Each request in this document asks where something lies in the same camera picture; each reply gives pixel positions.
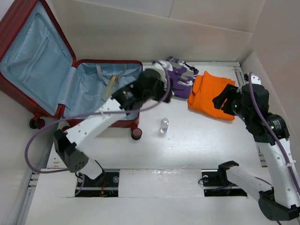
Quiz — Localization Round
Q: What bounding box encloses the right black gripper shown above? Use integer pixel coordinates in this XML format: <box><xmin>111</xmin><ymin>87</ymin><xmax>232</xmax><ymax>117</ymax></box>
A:
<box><xmin>212</xmin><ymin>83</ymin><xmax>252</xmax><ymax>123</ymax></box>

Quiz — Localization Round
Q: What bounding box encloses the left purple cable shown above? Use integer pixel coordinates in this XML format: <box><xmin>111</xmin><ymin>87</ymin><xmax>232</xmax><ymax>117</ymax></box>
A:
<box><xmin>24</xmin><ymin>65</ymin><xmax>171</xmax><ymax>196</ymax></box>

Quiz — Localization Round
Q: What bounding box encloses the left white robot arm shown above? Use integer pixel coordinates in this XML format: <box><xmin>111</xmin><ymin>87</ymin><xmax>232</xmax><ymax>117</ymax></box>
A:
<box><xmin>54</xmin><ymin>66</ymin><xmax>172</xmax><ymax>186</ymax></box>

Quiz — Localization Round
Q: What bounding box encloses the red hard-shell suitcase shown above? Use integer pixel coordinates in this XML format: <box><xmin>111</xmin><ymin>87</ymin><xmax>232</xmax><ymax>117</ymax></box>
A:
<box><xmin>0</xmin><ymin>0</ymin><xmax>143</xmax><ymax>129</ymax></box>

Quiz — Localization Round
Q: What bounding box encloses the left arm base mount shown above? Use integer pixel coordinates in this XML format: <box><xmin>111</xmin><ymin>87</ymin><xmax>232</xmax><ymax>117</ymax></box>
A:
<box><xmin>75</xmin><ymin>170</ymin><xmax>120</xmax><ymax>198</ymax></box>

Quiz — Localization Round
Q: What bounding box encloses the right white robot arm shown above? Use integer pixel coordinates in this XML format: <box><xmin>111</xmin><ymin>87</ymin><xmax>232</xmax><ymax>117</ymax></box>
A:
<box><xmin>212</xmin><ymin>84</ymin><xmax>300</xmax><ymax>222</ymax></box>

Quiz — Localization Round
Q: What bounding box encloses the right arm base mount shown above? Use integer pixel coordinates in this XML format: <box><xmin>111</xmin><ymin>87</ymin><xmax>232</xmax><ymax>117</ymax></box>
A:
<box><xmin>198</xmin><ymin>169</ymin><xmax>248</xmax><ymax>197</ymax></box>

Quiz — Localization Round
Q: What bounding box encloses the purple camouflage garment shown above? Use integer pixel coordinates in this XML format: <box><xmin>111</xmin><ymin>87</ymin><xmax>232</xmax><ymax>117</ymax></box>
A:
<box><xmin>152</xmin><ymin>56</ymin><xmax>199</xmax><ymax>100</ymax></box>

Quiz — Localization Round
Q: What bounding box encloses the amber bottle gold cap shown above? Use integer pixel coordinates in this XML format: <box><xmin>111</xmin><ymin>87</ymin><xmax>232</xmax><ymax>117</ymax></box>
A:
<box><xmin>102</xmin><ymin>75</ymin><xmax>118</xmax><ymax>101</ymax></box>

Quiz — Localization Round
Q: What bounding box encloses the small clear bottle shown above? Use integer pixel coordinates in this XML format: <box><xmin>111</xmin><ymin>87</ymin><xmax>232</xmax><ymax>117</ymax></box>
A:
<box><xmin>160</xmin><ymin>118</ymin><xmax>169</xmax><ymax>134</ymax></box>

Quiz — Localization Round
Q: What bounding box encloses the orange garment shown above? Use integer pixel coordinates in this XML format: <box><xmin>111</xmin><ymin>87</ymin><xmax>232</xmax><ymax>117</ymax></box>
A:
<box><xmin>187</xmin><ymin>71</ymin><xmax>235</xmax><ymax>121</ymax></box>

